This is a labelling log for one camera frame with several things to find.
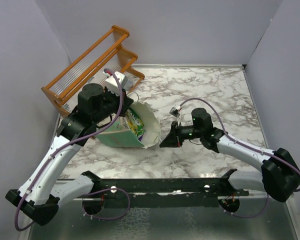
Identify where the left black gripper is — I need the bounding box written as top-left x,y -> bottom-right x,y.
93,85 -> 134,124

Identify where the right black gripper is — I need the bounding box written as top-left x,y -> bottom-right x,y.
159,120 -> 203,148

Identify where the green printed paper bag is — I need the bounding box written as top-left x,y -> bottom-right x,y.
96,101 -> 161,149

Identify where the green yellow snack packet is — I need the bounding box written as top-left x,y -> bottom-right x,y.
124,108 -> 145,137

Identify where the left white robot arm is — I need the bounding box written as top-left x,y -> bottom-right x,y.
5,83 -> 134,231

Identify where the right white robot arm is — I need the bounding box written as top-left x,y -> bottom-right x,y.
159,108 -> 300,203

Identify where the small clear plastic jar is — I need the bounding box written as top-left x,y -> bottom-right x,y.
124,78 -> 134,92

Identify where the orange wooden shelf rack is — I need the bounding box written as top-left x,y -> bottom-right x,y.
41,25 -> 145,117

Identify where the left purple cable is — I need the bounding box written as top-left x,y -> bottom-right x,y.
14,69 -> 131,232

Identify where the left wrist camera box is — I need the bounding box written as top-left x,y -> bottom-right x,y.
103,68 -> 130,93

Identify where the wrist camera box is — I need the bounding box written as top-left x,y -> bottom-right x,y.
169,105 -> 182,124
103,68 -> 130,93

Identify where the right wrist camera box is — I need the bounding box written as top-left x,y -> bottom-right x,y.
169,105 -> 182,124

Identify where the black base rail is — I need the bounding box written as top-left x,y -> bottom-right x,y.
83,169 -> 249,209

